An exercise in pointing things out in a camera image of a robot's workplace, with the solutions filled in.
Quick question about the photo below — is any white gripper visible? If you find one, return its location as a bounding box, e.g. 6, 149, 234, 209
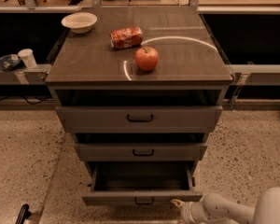
171, 199, 205, 224

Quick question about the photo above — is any grey bottom drawer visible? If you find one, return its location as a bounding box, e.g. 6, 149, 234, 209
82, 161, 202, 205

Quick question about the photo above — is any grey drawer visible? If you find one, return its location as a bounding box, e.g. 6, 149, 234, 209
82, 161, 202, 205
75, 143, 207, 161
56, 105, 222, 133

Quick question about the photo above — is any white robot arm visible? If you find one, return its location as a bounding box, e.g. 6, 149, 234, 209
171, 187, 280, 224

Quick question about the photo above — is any grey middle drawer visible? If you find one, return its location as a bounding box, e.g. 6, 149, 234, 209
75, 143, 207, 161

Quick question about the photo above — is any grey drawer cabinet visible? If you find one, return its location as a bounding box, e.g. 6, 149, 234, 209
45, 5, 234, 176

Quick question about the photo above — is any grey top drawer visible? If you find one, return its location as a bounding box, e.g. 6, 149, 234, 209
56, 105, 222, 133

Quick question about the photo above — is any red apple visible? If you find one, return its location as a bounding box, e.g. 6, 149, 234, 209
134, 46, 159, 72

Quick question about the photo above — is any crushed red soda can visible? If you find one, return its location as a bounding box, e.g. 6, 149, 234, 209
110, 27, 143, 49

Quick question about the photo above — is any white bowl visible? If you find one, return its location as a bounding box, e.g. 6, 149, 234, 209
62, 12, 97, 34

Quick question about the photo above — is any white paper cup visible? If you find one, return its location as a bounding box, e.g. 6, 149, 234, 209
18, 49, 36, 68

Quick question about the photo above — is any dark blue bowl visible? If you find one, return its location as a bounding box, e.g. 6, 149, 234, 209
0, 54, 21, 72

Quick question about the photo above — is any black handle on floor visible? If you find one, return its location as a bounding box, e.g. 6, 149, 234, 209
15, 203, 31, 224

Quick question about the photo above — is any black cable on floor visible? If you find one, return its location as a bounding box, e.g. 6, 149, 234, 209
0, 95, 51, 105

